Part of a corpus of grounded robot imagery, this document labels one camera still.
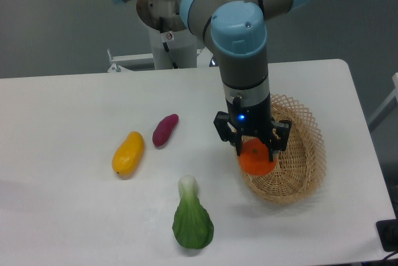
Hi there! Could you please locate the orange fruit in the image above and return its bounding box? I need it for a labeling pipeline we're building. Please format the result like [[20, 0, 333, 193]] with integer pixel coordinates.
[[238, 138, 277, 176]]

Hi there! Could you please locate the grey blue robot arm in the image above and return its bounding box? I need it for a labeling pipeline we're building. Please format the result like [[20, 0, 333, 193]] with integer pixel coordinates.
[[113, 0, 309, 160]]

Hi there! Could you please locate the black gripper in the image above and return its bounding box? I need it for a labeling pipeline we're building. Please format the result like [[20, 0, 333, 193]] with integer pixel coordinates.
[[213, 89, 292, 162]]

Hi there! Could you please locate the green bok choy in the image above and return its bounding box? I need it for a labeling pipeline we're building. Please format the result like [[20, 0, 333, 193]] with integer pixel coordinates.
[[172, 175, 214, 250]]

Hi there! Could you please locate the black device at table edge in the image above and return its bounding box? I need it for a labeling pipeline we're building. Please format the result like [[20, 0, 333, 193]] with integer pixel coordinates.
[[376, 219, 397, 252]]

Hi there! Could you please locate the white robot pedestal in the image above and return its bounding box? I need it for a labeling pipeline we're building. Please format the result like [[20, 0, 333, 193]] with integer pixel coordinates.
[[107, 0, 215, 73]]

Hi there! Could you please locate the woven wicker basket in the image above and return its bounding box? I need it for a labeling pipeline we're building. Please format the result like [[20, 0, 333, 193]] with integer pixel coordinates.
[[241, 94, 326, 204]]

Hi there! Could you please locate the yellow mango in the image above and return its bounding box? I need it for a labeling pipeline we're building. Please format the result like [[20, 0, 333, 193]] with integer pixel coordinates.
[[112, 131, 145, 177]]

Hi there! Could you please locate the purple sweet potato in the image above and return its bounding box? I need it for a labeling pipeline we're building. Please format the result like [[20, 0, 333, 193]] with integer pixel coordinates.
[[152, 114, 179, 147]]

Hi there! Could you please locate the white frame at right edge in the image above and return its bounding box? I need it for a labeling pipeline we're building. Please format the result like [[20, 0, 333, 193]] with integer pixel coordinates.
[[368, 73, 397, 132]]

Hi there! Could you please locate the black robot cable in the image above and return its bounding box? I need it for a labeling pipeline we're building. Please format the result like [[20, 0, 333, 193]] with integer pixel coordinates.
[[159, 17, 179, 70]]

